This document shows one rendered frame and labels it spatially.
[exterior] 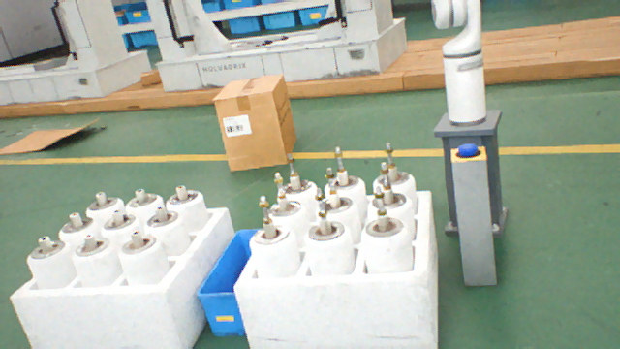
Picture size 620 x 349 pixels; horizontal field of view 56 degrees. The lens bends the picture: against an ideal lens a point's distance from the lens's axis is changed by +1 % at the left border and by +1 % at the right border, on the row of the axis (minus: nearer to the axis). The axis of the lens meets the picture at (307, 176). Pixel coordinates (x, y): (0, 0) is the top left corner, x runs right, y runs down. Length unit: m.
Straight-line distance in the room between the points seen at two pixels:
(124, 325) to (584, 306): 0.98
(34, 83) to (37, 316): 3.24
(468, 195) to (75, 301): 0.89
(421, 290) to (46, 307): 0.84
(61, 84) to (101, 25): 0.50
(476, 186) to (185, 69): 2.66
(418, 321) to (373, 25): 2.20
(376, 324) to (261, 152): 1.26
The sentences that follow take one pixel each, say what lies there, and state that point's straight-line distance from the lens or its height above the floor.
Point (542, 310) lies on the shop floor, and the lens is 1.34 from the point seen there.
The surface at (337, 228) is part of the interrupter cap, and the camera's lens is 1.18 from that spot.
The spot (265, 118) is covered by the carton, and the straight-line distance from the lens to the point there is 2.27.
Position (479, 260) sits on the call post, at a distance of 1.38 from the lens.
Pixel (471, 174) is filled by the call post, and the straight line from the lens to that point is 1.28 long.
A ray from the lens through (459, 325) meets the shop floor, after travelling 1.30.
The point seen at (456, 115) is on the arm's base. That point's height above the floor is 0.33.
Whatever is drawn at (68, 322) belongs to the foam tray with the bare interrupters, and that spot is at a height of 0.11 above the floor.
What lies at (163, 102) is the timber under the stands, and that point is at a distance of 3.78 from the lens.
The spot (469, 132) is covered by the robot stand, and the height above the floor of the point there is 0.29.
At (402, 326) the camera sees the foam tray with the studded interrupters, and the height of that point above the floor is 0.07.
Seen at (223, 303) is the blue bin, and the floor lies 0.09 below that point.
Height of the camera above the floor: 0.80
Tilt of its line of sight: 22 degrees down
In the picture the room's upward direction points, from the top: 11 degrees counter-clockwise
